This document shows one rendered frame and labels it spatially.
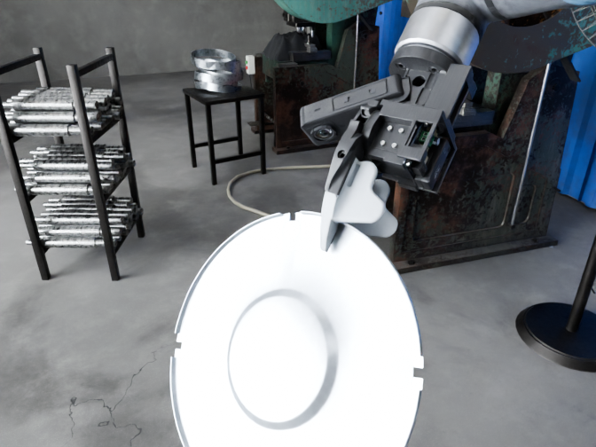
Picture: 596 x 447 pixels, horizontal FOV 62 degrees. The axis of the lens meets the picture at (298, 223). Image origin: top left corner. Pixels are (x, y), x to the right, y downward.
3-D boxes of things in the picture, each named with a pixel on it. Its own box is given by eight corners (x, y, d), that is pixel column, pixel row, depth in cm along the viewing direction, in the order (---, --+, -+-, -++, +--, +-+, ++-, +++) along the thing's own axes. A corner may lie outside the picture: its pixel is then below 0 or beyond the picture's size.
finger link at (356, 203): (356, 256, 42) (400, 164, 44) (301, 235, 45) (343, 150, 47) (366, 268, 45) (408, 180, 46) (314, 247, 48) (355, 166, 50)
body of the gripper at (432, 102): (415, 166, 42) (469, 49, 44) (333, 145, 47) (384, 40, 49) (435, 201, 49) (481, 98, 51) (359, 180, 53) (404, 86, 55)
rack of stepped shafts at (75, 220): (128, 280, 225) (85, 65, 181) (27, 280, 226) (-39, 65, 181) (153, 234, 263) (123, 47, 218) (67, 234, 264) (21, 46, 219)
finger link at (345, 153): (332, 187, 44) (372, 105, 46) (317, 183, 45) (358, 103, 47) (349, 209, 48) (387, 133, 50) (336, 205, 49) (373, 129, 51)
